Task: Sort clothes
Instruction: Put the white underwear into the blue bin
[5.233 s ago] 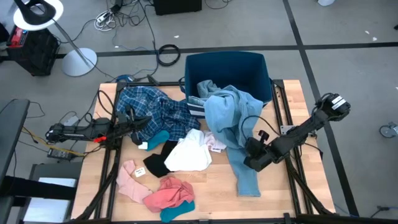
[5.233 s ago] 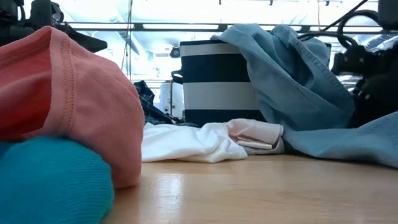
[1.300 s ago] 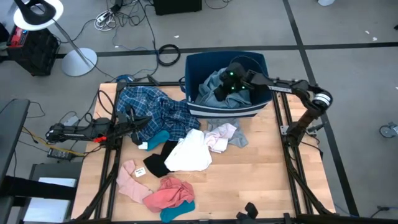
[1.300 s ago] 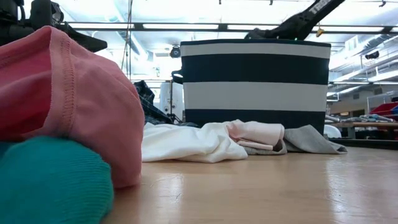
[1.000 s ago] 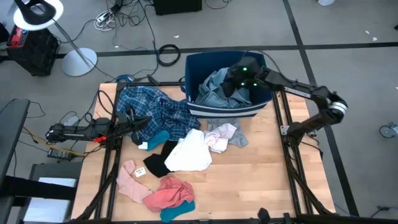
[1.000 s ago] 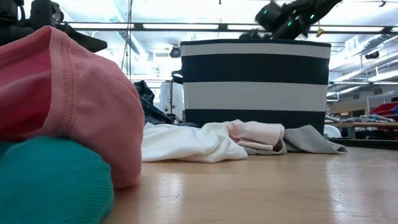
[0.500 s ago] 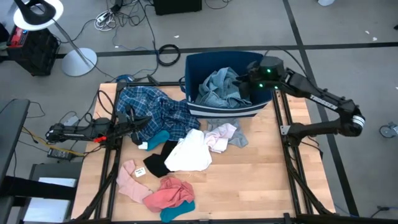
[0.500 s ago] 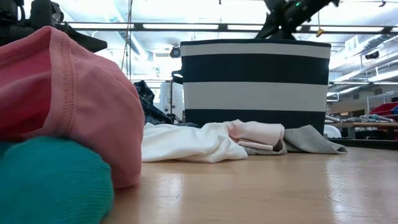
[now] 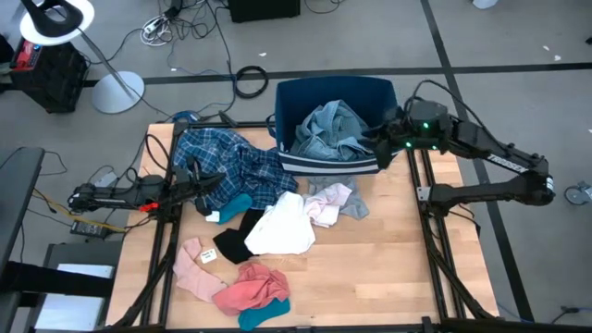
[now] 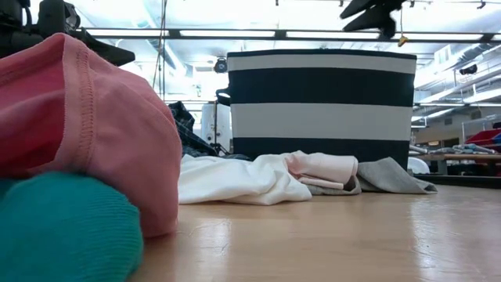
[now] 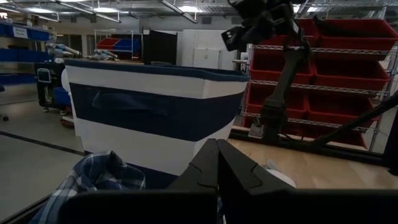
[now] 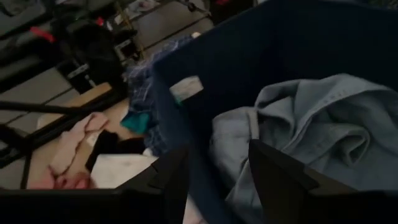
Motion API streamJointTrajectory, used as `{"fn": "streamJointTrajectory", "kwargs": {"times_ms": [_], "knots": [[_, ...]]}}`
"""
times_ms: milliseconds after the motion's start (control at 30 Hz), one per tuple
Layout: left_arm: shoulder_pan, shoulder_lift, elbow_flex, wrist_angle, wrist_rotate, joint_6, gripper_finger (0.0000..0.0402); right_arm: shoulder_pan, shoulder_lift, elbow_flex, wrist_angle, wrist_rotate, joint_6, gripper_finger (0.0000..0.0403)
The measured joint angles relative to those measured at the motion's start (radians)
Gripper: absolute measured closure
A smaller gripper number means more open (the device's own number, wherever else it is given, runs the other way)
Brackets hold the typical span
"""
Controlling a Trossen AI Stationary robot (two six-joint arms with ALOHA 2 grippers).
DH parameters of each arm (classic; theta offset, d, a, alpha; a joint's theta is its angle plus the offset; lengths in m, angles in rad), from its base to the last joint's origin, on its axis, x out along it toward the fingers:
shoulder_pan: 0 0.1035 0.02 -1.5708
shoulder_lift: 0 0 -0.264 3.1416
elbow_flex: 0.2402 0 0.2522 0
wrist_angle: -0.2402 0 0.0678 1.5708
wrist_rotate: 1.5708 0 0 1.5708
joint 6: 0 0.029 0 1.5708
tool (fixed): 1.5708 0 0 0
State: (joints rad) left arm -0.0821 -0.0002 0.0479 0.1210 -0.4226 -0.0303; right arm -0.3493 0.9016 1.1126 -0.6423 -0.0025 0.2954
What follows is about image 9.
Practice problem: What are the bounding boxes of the coiled black cable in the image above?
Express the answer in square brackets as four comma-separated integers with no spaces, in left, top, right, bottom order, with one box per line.
[234,64,270,100]

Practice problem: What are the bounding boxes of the white floor lamp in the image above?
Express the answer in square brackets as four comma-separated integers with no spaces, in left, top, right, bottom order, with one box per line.
[18,0,146,116]

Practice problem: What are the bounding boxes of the light blue denim garment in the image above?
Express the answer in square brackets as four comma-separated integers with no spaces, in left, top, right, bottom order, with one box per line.
[289,99,385,163]

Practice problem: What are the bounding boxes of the blue plaid shirt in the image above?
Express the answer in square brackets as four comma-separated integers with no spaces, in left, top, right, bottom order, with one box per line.
[173,127,300,212]

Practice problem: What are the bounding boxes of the pale pink garment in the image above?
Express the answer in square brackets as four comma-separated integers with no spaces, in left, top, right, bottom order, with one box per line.
[302,182,353,228]

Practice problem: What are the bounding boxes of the white power strip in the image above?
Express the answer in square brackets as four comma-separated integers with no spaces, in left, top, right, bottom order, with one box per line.
[141,13,175,47]

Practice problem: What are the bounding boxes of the black power adapter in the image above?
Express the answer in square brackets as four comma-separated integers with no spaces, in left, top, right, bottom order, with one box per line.
[68,219,112,241]

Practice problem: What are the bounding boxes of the red black box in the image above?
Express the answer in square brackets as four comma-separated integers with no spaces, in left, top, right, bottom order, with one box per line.
[12,39,43,70]

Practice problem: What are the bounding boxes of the grey caster wheel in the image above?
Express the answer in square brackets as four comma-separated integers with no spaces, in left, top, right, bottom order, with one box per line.
[562,180,592,207]

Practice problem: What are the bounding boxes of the yellow cable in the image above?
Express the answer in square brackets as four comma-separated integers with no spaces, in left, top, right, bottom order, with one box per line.
[31,187,127,233]

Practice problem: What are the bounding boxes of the grey metal cart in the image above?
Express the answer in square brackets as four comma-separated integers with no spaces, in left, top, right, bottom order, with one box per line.
[27,240,122,333]

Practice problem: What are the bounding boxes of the black crate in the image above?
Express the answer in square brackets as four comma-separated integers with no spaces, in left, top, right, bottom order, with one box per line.
[8,39,90,115]

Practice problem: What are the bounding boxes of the black bench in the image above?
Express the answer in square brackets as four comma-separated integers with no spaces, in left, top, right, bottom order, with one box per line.
[0,146,46,278]

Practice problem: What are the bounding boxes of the black garment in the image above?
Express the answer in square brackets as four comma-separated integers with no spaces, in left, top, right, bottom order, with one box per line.
[212,207,265,265]

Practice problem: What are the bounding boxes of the salmon red garment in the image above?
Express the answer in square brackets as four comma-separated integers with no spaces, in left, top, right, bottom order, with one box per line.
[211,262,291,318]

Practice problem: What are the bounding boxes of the black floor box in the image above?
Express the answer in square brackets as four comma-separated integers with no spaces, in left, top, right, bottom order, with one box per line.
[228,0,302,24]

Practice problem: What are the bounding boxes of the black table frame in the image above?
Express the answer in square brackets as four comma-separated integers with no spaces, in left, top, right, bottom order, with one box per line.
[104,119,500,333]

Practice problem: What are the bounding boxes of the white garment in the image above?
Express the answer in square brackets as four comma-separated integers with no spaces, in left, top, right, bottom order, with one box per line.
[243,191,317,256]

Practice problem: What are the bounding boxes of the grey power adapter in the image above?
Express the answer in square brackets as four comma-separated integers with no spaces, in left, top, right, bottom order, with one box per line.
[94,170,119,189]

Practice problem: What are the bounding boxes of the navy white striped basket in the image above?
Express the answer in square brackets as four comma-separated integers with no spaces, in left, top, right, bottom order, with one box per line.
[265,75,401,177]

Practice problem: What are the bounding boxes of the blue cable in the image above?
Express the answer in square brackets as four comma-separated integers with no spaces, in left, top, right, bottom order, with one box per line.
[171,109,201,125]

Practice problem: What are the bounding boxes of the pink sock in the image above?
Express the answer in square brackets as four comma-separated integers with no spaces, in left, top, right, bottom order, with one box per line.
[172,237,229,304]

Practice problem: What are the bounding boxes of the black floor cable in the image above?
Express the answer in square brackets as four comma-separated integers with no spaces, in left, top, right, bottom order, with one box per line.
[549,304,592,326]

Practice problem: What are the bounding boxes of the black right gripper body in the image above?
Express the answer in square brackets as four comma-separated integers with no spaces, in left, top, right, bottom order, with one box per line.
[373,107,412,171]

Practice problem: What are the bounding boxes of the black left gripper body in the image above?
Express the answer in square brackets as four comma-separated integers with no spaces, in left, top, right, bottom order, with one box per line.
[171,155,213,217]

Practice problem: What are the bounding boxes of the teal sock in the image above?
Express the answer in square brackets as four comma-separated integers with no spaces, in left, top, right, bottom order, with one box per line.
[216,192,254,226]
[237,297,291,333]

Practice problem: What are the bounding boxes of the grey garment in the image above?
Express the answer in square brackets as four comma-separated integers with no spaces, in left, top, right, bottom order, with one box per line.
[307,175,371,221]

